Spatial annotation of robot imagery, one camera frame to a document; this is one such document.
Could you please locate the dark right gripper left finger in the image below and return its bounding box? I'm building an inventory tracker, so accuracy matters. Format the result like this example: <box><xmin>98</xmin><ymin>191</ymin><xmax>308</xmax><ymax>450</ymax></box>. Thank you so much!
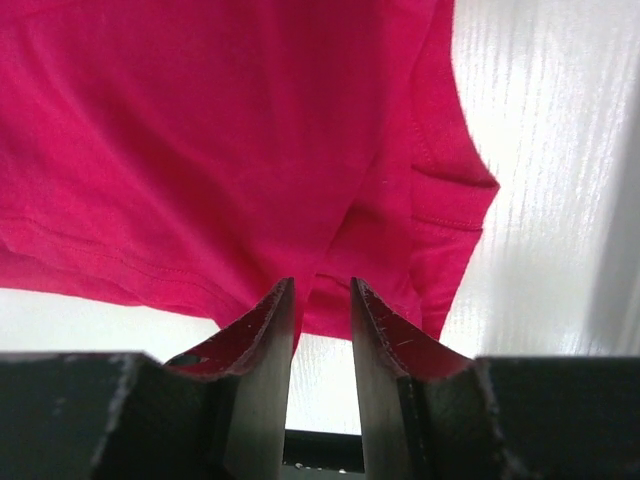
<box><xmin>167</xmin><ymin>278</ymin><xmax>295</xmax><ymax>479</ymax></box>

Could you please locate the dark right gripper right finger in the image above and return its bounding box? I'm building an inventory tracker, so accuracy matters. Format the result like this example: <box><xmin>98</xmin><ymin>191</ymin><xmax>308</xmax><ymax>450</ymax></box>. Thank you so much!
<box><xmin>350</xmin><ymin>278</ymin><xmax>471</xmax><ymax>479</ymax></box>

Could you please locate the red t shirt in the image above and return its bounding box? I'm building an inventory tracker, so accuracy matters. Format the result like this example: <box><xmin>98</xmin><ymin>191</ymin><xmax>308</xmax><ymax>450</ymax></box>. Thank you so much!
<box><xmin>1</xmin><ymin>1</ymin><xmax>499</xmax><ymax>339</ymax></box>

